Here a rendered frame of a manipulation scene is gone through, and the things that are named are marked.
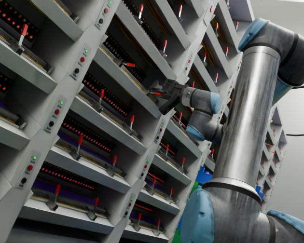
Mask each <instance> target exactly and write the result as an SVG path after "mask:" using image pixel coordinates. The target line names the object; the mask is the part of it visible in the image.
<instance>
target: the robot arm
mask: <svg viewBox="0 0 304 243"><path fill-rule="evenodd" d="M238 50H239V51H240V52H243V55H242V62H241V66H240V70H239V74H238V77H237V81H236V85H235V90H234V94H233V98H232V101H231V105H230V109H229V113H228V117H227V121H226V123H225V124H224V125H222V124H219V123H217V122H214V121H212V117H213V114H217V113H218V112H219V110H220V108H221V96H220V95H219V94H217V93H214V92H209V91H204V90H200V89H196V88H192V87H189V86H188V85H187V84H185V85H182V84H180V83H179V82H178V81H175V80H171V79H166V80H165V82H164V84H163V87H162V85H159V83H158V81H157V80H155V81H154V82H153V84H152V85H151V86H150V87H146V88H147V89H150V90H149V91H151V92H156V93H160V94H161V96H159V95H155V94H152V93H151V94H152V95H155V96H157V97H160V98H162V99H166V100H168V101H167V102H165V103H164V104H163V105H162V106H161V107H160V108H159V111H160V112H161V113H162V114H163V115H166V114H167V113H168V112H169V111H170V110H171V109H173V108H174V107H175V106H176V105H177V104H178V103H179V102H181V103H182V104H183V105H184V106H187V107H191V108H194V110H193V113H192V115H191V118H190V121H189V123H188V125H187V129H186V134H187V135H189V136H190V137H192V138H194V139H196V140H199V141H204V140H207V141H210V142H212V143H215V144H217V145H220V149H219V153H218V157H217V161H216V164H215V168H214V172H213V176H212V179H211V180H209V181H207V182H205V183H204V184H203V185H202V187H201V189H195V190H194V191H193V192H192V194H191V195H190V198H189V199H188V201H187V203H186V206H185V209H184V212H183V216H182V223H181V227H180V239H181V243H304V221H302V220H300V219H298V218H295V217H293V216H291V215H288V214H285V213H283V212H281V211H278V210H275V209H270V210H269V211H268V212H267V215H266V214H263V213H261V212H260V207H261V202H262V200H261V198H260V196H259V195H258V193H257V192H256V191H255V188H256V183H257V178H258V172H259V168H260V163H261V157H262V152H263V146H264V141H265V136H266V131H267V126H268V121H269V116H270V111H271V107H272V106H274V105H275V104H276V103H277V102H278V101H279V100H280V99H281V98H282V97H283V96H284V95H285V94H286V93H287V92H288V91H289V90H290V89H292V88H293V87H299V86H301V85H303V84H304V37H303V36H301V35H300V34H298V33H295V32H293V31H290V30H288V29H286V28H284V27H281V26H279V25H277V24H274V23H272V22H270V21H269V20H265V19H262V18H256V19H255V20H254V21H253V22H252V23H251V24H250V26H249V27H248V29H247V30H246V32H245V33H244V35H243V37H242V39H241V41H240V43H239V45H238Z"/></svg>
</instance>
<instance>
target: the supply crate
mask: <svg viewBox="0 0 304 243"><path fill-rule="evenodd" d="M204 170H205V167H202V166H201V167H200V169H199V172H198V174H197V177H196V180H195V181H196V182H198V183H199V185H200V186H202V185H203V184H204V183H205V182H207V181H209V180H211V179H212V175H210V174H207V173H204ZM260 190H261V187H260V186H256V189H255V191H256V192H257V193H258V195H259V196H260V198H261V200H263V196H264V193H261V192H260Z"/></svg>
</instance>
